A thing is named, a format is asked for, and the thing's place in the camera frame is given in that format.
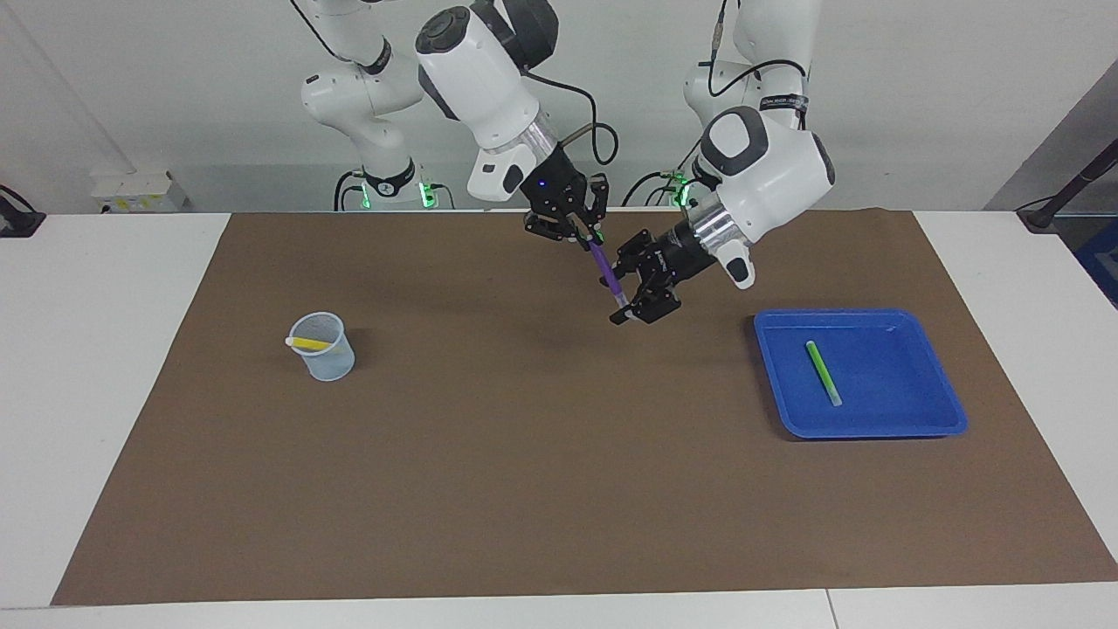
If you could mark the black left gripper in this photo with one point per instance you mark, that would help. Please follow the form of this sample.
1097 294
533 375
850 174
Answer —
681 252

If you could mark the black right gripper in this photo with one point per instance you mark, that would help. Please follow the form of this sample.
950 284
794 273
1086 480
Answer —
555 183

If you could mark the purple highlighter pen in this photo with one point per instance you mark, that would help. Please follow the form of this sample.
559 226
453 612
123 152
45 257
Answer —
607 273

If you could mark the green highlighter pen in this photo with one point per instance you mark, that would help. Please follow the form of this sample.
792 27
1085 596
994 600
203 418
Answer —
823 374

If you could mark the yellow highlighter pen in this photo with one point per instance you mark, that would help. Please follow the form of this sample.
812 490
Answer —
307 343

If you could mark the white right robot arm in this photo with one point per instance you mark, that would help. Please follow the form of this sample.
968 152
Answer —
476 79

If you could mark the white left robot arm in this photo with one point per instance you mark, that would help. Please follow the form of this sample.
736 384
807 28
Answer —
769 175

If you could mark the blue plastic tray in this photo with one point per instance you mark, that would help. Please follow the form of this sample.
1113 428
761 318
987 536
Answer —
891 376

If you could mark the brown table mat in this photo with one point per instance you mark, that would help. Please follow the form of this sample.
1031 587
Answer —
559 437

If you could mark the light blue mesh pen cup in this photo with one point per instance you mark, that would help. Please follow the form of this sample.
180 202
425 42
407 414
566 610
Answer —
330 365

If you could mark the black stand pole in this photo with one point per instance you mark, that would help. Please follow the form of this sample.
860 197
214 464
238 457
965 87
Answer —
1079 179

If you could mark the white power strip box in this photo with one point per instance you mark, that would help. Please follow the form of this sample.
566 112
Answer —
131 192

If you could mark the black clamp mount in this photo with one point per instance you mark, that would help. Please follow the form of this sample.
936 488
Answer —
17 218

